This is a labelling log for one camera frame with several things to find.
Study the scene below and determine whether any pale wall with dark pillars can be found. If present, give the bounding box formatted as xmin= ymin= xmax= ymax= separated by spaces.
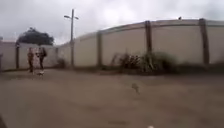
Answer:
xmin=0 ymin=18 xmax=224 ymax=72

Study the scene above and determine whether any dark round tree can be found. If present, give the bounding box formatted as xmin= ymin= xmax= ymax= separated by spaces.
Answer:
xmin=16 ymin=27 xmax=55 ymax=47

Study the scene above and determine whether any small pale animal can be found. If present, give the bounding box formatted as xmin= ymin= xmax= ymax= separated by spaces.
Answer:
xmin=36 ymin=70 xmax=46 ymax=77

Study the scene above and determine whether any brown dirt road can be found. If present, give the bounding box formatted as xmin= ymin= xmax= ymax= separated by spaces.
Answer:
xmin=0 ymin=68 xmax=224 ymax=128

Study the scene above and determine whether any pole with lamps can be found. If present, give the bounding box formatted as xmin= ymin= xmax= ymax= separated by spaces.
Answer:
xmin=63 ymin=8 xmax=80 ymax=68

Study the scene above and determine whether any clump of bushes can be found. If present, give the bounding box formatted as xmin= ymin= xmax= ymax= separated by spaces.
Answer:
xmin=111 ymin=50 xmax=180 ymax=75

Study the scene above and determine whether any person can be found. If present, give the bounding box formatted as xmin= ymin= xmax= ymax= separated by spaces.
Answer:
xmin=35 ymin=46 xmax=48 ymax=71
xmin=26 ymin=47 xmax=36 ymax=74

